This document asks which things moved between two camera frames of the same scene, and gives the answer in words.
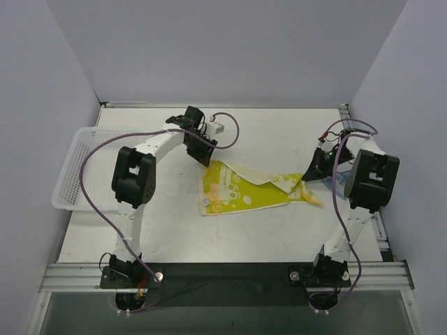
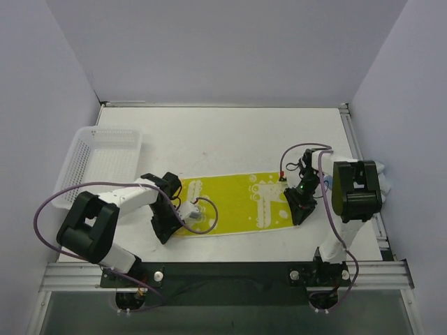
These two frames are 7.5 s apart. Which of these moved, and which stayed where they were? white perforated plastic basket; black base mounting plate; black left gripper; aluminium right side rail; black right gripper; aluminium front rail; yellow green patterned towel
Moved: black left gripper; yellow green patterned towel; black right gripper
Stayed: aluminium front rail; aluminium right side rail; black base mounting plate; white perforated plastic basket
